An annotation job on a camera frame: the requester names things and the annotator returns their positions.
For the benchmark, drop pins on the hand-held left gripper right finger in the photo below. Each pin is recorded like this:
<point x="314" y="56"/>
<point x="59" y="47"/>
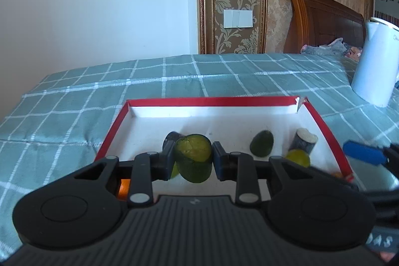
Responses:
<point x="218" y="161"/>

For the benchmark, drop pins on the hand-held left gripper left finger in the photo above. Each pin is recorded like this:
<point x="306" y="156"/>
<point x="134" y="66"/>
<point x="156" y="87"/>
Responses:
<point x="168" y="160"/>

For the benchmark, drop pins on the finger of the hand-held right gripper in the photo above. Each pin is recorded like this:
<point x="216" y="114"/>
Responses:
<point x="363" y="152"/>

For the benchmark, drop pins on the green cut fruit half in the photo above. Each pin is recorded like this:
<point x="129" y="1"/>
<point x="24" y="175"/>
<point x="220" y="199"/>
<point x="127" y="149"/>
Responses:
<point x="193" y="160"/>

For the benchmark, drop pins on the red and white box lid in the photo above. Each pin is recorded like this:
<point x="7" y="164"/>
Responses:
<point x="230" y="122"/>

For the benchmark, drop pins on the orange mandarin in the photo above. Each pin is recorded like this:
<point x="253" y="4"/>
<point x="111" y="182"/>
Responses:
<point x="124" y="188"/>

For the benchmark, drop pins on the green avocado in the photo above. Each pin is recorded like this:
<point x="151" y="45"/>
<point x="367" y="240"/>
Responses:
<point x="261" y="144"/>

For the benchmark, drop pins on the grey cylinder fruit piece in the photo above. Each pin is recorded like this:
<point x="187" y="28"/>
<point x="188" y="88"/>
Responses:
<point x="302" y="143"/>

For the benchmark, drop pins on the yellow round fruit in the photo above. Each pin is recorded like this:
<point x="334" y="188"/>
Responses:
<point x="298" y="157"/>

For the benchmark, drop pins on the white kettle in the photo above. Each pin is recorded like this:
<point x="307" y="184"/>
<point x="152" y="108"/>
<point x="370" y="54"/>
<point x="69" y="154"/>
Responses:
<point x="377" y="66"/>

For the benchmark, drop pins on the green checked bed sheet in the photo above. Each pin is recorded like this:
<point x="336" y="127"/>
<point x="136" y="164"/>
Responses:
<point x="93" y="97"/>

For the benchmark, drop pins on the pile of pink grey clothes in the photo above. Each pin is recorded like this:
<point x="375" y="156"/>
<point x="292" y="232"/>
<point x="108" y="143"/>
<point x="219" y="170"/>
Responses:
<point x="330" y="48"/>

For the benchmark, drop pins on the wooden headboard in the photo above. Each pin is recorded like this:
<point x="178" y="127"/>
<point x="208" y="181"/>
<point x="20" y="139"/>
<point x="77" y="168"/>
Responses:
<point x="327" y="23"/>

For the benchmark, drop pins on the white wall switch plate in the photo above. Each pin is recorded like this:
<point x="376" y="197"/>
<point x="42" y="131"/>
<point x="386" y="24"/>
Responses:
<point x="238" y="18"/>

